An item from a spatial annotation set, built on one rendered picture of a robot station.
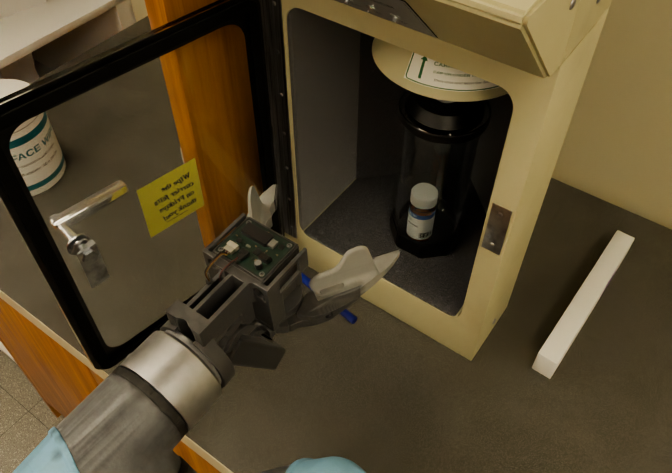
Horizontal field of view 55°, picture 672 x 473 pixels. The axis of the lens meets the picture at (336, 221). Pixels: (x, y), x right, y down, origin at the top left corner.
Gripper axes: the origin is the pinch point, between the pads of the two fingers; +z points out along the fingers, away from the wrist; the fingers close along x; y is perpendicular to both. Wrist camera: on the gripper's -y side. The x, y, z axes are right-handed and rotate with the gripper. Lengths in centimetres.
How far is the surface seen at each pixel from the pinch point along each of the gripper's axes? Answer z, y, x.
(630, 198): 53, -32, -21
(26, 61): 34, -53, 128
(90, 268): -16.7, -4.5, 19.5
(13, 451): -34, -122, 87
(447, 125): 18.2, 0.5, -2.3
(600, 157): 54, -26, -14
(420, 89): 13.3, 8.2, -1.1
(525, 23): 1.4, 26.7, -14.1
